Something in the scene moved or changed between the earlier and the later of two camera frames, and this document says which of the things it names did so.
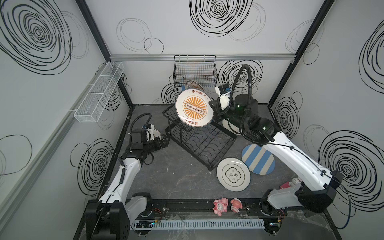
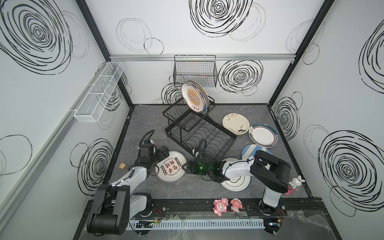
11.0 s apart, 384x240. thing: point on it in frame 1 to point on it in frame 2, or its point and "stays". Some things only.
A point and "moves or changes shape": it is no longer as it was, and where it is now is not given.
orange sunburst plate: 194,84 to 205,94
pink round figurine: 236,205 stays
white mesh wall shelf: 91,108 stays
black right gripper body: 216,106 to 193,167
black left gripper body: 162,141 to 162,154
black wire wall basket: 201,68 stays
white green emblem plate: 234,174 stays
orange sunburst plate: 194,107 moves or changes shape
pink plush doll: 220,205 stays
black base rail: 203,209 stays
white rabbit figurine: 295,181 stays
